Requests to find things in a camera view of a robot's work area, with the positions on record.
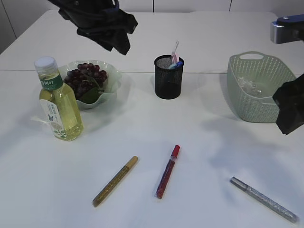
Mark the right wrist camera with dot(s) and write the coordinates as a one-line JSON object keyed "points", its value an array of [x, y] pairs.
{"points": [[287, 29]]}

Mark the gold glitter pen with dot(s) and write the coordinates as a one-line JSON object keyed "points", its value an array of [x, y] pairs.
{"points": [[110, 186]]}

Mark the purple artificial grape bunch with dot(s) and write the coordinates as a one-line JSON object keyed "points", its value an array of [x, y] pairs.
{"points": [[87, 81]]}

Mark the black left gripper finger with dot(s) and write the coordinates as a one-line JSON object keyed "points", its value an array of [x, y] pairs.
{"points": [[95, 39], [117, 39]]}

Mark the transparent plastic ruler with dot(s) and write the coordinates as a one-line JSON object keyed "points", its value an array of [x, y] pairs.
{"points": [[175, 47]]}

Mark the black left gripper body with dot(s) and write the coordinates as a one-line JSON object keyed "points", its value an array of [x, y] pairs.
{"points": [[97, 15]]}

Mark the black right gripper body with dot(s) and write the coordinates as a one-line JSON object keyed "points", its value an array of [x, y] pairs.
{"points": [[290, 100]]}

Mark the pink capped scissors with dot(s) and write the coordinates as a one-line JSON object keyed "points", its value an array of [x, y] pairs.
{"points": [[174, 58]]}

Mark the red glitter pen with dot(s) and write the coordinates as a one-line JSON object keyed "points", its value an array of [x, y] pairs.
{"points": [[167, 173]]}

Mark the green woven plastic basket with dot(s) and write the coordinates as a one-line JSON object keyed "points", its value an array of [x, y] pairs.
{"points": [[269, 73]]}

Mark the light green wavy plate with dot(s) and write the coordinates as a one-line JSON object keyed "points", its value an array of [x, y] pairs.
{"points": [[111, 85]]}

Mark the black mesh pen holder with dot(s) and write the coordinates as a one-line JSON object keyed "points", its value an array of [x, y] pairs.
{"points": [[168, 83]]}

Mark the clear plastic sheet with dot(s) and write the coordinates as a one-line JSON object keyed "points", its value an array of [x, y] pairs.
{"points": [[249, 87]]}

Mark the silver glitter pen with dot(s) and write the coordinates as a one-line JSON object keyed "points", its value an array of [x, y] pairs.
{"points": [[266, 201]]}

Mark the blue capped scissors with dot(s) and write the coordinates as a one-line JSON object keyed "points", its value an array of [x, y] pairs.
{"points": [[175, 65]]}

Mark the green tea plastic bottle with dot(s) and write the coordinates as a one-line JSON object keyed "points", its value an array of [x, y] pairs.
{"points": [[58, 101]]}

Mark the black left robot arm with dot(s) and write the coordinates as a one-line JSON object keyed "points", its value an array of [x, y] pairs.
{"points": [[101, 21]]}

